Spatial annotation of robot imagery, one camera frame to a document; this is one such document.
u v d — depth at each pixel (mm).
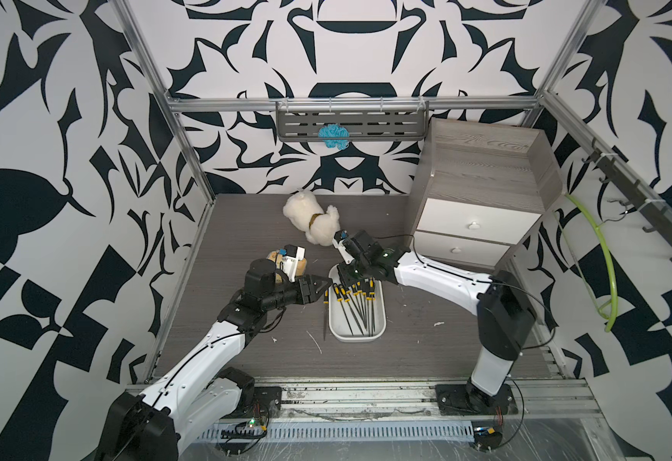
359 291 937
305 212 1023
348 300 915
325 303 891
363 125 939
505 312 471
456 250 931
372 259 654
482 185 816
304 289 675
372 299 915
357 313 892
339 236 786
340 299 916
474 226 811
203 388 481
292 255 710
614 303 638
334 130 908
